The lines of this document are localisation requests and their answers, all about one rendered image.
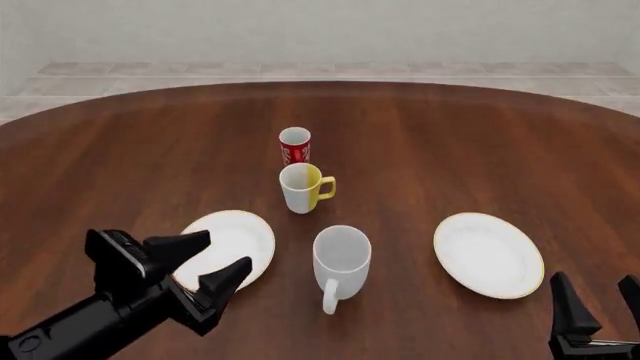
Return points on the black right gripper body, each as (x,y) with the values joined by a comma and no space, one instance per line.
(590,350)

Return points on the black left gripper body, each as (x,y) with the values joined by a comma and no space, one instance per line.
(192,313)

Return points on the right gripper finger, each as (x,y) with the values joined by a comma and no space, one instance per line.
(633,296)
(572,311)

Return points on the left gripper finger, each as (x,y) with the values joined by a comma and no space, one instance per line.
(225,283)
(175,249)

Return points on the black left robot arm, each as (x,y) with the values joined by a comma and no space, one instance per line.
(70,322)

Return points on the white plate with gold rim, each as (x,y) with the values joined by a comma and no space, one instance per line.
(487,255)
(235,240)

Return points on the white and yellow mug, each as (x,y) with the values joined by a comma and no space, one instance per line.
(298,191)

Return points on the red patterned mug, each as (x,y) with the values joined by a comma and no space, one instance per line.
(292,150)

